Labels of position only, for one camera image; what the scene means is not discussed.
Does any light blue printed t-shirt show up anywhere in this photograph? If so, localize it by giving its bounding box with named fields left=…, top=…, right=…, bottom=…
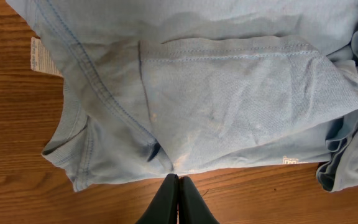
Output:
left=9, top=0, right=358, bottom=192

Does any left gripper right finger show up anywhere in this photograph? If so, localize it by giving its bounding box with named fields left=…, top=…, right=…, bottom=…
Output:
left=178, top=177, right=219, bottom=224

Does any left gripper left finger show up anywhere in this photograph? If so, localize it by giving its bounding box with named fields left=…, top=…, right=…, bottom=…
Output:
left=136, top=174, right=179, bottom=224

